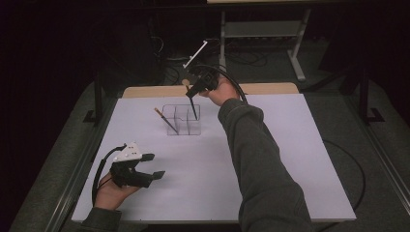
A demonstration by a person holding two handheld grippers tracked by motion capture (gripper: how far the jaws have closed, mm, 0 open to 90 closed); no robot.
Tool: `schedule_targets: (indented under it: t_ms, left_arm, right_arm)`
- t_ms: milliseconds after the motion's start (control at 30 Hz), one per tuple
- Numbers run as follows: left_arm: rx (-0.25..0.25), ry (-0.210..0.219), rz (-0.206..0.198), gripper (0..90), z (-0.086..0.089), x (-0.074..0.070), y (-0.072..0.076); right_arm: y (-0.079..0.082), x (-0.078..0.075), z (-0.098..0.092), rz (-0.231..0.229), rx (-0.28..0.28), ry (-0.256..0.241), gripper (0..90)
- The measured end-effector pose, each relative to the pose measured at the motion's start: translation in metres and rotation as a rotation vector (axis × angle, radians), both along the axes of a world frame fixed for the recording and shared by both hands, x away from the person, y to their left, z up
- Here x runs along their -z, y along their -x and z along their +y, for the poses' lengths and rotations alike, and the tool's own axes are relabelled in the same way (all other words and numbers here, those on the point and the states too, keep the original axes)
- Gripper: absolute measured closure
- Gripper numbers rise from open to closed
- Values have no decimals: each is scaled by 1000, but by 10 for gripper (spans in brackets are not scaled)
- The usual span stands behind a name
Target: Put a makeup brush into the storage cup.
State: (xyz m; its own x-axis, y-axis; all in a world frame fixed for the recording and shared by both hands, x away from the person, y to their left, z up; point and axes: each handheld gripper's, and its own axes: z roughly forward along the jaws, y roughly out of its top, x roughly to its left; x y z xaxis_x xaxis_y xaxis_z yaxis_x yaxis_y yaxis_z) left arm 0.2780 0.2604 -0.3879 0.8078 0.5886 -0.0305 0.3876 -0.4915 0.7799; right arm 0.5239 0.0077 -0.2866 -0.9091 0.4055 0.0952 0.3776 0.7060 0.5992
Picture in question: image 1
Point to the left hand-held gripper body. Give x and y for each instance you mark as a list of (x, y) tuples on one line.
[(127, 170)]

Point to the metal frame rail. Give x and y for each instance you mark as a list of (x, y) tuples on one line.
[(383, 158), (75, 180)]

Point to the person's right hand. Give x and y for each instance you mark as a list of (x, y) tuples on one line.
[(225, 92)]

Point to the cream fan brush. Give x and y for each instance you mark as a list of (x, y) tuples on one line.
[(194, 111)]

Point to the clear acrylic organizer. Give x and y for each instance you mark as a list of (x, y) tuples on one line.
[(185, 124)]

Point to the thin dark brush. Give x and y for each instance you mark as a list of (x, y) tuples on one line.
[(166, 120)]

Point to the person's left hand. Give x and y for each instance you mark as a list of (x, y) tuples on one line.
[(111, 195)]

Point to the black metal stand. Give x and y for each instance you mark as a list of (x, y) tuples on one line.
[(364, 93), (98, 96)]

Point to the white metal desk frame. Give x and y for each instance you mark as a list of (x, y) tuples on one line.
[(262, 29)]

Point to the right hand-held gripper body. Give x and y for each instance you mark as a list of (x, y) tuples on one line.
[(206, 77)]

